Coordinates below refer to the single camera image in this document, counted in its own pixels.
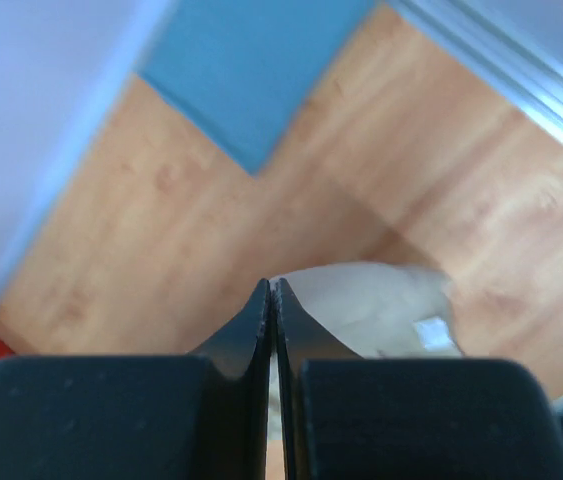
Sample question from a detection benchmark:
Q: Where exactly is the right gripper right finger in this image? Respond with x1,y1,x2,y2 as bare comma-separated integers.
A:
274,280,563,479

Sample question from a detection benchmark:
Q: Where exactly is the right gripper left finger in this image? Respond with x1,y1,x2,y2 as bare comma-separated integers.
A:
0,281,271,479

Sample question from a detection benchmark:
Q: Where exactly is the beige t shirt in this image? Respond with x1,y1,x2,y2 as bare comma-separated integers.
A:
266,262,465,444

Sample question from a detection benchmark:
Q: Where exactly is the folded grey-blue t shirt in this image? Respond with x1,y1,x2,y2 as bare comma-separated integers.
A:
140,1,375,174

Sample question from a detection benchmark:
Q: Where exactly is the aluminium frame rail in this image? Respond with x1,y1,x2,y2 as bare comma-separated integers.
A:
390,1,563,144

